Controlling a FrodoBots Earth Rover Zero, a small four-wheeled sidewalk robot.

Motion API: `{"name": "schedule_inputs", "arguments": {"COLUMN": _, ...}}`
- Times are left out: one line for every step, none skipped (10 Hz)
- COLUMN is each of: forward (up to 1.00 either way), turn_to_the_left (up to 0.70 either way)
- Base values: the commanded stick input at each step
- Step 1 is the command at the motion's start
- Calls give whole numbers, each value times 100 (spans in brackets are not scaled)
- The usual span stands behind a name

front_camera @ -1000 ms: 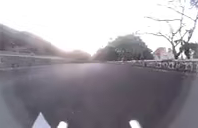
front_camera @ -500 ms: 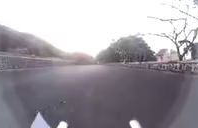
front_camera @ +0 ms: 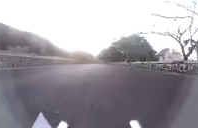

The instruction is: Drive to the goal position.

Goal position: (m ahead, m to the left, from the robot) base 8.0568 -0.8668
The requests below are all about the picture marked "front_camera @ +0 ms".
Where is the grey asphalt road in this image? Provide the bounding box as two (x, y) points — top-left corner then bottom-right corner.
(0, 62), (198, 128)

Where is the round dark green tree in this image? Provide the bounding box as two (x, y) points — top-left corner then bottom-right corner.
(96, 33), (160, 64)

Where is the robot's own part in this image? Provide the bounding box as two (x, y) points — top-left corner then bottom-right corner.
(129, 119), (142, 128)
(57, 120), (69, 128)

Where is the white building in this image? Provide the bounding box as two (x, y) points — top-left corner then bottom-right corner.
(156, 47), (185, 63)

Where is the wooded hillside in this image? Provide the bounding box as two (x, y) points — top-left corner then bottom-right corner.
(0, 17), (95, 65)

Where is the bare tree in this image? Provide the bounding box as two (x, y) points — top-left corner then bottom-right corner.
(138, 0), (198, 63)

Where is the grey stone wall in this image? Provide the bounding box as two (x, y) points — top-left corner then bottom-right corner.
(119, 60), (198, 76)

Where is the long grey wall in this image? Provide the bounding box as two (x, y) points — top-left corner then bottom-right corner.
(0, 49), (75, 71)

